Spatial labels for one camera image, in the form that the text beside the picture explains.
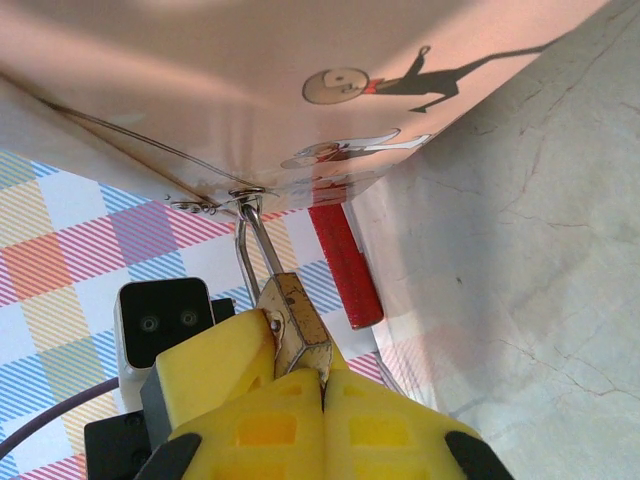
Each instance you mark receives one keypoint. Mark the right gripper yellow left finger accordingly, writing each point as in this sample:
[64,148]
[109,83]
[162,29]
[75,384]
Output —
[260,440]

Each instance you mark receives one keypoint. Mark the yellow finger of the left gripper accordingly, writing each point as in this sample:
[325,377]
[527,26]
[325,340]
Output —
[339,361]

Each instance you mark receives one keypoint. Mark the yellow grey-based finger of the left gripper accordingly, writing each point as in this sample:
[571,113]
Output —
[210,370]

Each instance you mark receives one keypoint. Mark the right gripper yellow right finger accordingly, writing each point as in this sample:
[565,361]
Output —
[390,440]

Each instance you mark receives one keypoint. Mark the red glitter toy microphone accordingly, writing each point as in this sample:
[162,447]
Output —
[345,270]

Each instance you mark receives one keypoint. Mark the small metal clasp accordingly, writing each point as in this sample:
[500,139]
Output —
[192,206]

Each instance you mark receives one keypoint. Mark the colourful checked mat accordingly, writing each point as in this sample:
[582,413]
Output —
[50,250]

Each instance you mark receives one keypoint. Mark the white and black camera box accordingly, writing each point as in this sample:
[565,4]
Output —
[160,310]

